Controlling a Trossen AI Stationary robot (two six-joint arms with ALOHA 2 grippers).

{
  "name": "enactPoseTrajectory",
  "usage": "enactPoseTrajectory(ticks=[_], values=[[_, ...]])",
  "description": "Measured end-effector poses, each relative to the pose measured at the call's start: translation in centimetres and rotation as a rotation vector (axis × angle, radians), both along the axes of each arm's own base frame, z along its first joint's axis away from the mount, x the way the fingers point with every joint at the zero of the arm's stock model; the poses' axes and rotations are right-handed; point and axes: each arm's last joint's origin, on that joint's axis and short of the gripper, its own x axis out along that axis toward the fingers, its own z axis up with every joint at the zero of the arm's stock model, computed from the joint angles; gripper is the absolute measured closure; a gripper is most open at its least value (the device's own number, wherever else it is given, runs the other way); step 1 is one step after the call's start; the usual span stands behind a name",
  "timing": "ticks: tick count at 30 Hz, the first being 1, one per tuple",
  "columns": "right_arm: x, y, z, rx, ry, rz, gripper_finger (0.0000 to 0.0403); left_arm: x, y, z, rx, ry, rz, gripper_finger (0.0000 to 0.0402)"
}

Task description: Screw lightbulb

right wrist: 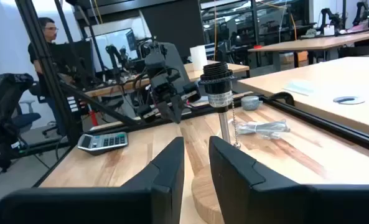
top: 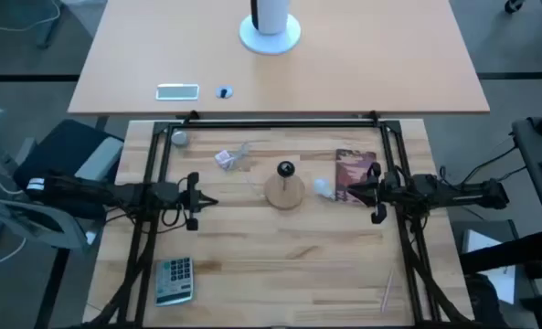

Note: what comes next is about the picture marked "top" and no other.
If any pink clear plastic wrapper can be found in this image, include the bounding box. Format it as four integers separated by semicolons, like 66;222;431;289
214;141;253;173

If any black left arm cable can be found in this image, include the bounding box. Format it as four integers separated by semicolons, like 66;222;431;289
158;177;194;235

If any silver rectangular desk plate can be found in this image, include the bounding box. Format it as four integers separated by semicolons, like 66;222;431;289
154;83;201;101

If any pink thin stick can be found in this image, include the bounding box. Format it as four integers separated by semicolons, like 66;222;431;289
379;268;395;314

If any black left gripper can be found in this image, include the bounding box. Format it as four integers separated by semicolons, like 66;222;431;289
178;172;219;231

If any white paper sheet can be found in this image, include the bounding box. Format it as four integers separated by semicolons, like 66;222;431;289
461;228;518;306

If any black equipment cart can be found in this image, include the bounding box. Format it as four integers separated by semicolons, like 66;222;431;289
457;103;542;329

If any light orange desk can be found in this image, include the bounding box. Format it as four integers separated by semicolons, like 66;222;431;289
67;0;491;115

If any white round stand base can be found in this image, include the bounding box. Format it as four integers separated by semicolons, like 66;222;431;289
238;0;303;57

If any black aluminium frame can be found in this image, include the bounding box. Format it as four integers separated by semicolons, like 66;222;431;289
81;109;475;329

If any white floor cable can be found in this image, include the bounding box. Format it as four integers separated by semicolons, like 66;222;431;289
0;0;62;34
0;236;28;273

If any grey calculator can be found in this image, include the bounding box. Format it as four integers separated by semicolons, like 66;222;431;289
154;256;195;308

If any wooden lamp base black socket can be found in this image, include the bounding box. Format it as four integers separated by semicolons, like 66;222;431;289
263;160;306;211

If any grey office chair dark seat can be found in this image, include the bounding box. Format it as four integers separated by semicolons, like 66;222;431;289
0;105;125;255

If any white lightbulb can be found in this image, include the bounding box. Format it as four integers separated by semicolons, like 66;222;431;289
313;177;336;201

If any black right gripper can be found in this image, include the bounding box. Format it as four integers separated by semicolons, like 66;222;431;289
348;162;398;226

